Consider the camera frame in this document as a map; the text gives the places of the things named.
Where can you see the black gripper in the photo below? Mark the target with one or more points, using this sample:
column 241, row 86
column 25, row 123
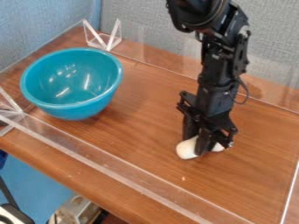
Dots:
column 205, row 117

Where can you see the white brown toy mushroom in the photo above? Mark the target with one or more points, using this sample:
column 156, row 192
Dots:
column 185, row 148

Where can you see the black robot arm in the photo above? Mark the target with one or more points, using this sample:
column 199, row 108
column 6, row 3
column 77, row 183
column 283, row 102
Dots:
column 219, row 24

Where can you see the blue bowl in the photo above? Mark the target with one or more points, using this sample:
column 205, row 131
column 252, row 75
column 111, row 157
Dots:
column 71, row 83

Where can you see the front clear acrylic barrier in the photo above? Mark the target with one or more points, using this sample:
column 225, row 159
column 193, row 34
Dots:
column 149, row 185

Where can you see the clear acrylic barrier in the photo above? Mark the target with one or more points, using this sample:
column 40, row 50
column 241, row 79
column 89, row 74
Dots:
column 149, row 185
column 175, row 54
column 289, row 216

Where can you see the back clear acrylic barrier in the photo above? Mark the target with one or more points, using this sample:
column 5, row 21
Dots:
column 175, row 54

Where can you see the right clear acrylic barrier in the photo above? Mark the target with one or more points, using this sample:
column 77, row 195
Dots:
column 289, row 216

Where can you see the black chair part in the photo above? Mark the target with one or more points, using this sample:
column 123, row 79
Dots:
column 10, row 214

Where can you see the clear acrylic corner bracket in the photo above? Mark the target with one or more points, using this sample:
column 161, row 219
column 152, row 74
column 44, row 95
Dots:
column 99, row 39

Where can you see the grey metal bracket under table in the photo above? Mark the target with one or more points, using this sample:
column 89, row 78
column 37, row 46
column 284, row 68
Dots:
column 76, row 211

